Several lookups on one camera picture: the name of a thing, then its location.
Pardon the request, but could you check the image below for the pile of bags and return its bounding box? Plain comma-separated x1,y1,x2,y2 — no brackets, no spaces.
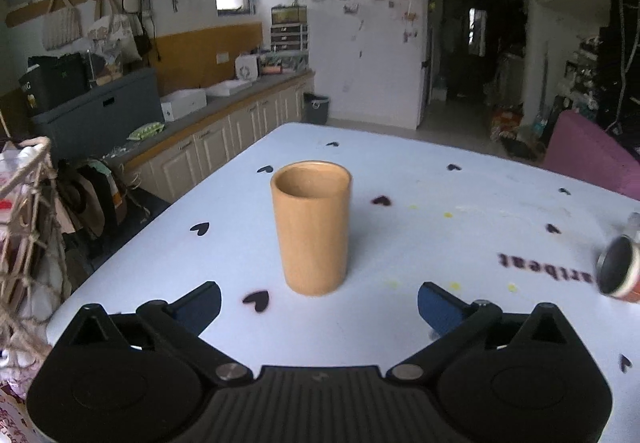
54,157,132,244

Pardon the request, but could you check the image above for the glass tank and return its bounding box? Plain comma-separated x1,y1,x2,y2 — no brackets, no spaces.
271,5,308,26

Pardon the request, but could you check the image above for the grey storage box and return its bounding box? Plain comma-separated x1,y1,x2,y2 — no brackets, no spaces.
31,68,162,160

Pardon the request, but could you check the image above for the white box with round print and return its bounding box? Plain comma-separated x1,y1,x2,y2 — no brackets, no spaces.
234,54,260,82

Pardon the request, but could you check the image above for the white cabinet counter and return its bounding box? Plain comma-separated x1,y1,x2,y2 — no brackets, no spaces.
121,69,316,204

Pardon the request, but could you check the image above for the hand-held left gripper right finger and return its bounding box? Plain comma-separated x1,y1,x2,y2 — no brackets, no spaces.
387,281,576,386

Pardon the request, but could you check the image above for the black storage box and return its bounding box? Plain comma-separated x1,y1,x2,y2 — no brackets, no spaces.
19,54,92,118

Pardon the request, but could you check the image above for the pink chair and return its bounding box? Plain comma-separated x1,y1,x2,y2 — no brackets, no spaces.
542,110,640,202

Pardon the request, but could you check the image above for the light blue heart tablecloth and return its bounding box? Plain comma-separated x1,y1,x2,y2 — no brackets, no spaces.
46,122,640,443

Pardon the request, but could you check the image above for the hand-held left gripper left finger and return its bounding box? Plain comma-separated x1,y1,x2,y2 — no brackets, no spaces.
65,281,254,388

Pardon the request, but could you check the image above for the grey waste bin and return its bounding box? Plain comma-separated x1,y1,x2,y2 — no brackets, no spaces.
303,93,331,126

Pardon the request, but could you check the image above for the dark drawer organiser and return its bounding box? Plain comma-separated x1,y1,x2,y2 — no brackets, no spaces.
270,23,309,55

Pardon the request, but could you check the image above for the pink printed cloth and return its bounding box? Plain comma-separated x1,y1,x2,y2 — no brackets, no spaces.
0,380,42,443

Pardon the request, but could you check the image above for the white knitted tote bag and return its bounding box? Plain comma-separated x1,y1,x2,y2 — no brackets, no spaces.
41,0,82,52

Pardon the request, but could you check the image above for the green packet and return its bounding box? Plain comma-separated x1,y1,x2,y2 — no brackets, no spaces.
127,121,166,142

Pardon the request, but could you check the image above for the printed tote bag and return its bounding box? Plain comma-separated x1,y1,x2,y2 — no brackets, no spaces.
89,0,145,70

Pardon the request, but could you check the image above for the wooden cup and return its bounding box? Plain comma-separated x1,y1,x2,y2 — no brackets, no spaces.
270,161,353,297

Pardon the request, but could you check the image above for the rope net basket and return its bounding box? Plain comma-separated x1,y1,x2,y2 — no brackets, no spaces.
0,136,72,376

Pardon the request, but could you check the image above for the white flat box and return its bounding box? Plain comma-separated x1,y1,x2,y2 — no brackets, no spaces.
160,89,208,122

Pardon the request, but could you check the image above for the white shallow tray box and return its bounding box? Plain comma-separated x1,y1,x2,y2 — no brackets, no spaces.
206,80,254,98

